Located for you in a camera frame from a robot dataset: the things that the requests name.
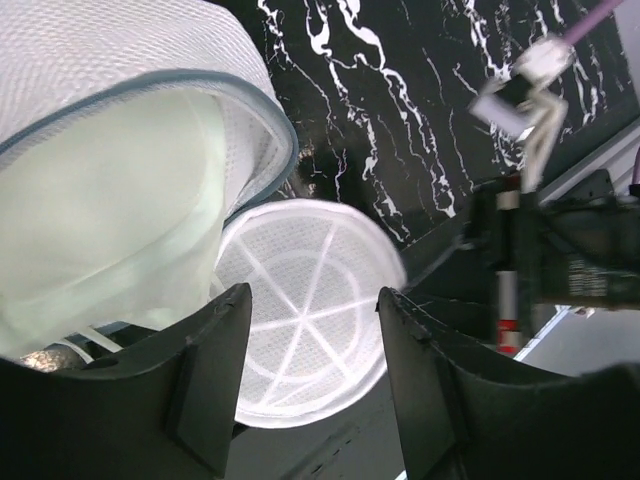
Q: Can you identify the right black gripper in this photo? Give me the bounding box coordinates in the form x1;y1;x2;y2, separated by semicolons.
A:
459;174;639;356

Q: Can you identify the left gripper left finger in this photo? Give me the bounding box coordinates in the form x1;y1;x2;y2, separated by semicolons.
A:
1;284;252;479

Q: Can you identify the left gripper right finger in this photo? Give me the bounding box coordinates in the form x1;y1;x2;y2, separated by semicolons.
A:
377;288;639;479

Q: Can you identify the white mesh laundry bag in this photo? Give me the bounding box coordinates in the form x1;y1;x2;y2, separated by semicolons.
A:
1;1;406;429

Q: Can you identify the white bra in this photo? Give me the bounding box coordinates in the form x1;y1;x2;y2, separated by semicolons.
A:
1;90;226;357

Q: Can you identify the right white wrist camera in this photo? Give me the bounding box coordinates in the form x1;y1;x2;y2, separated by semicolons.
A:
469;35;575;193

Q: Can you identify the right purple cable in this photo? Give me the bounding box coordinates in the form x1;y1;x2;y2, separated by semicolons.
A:
564;0;640;191

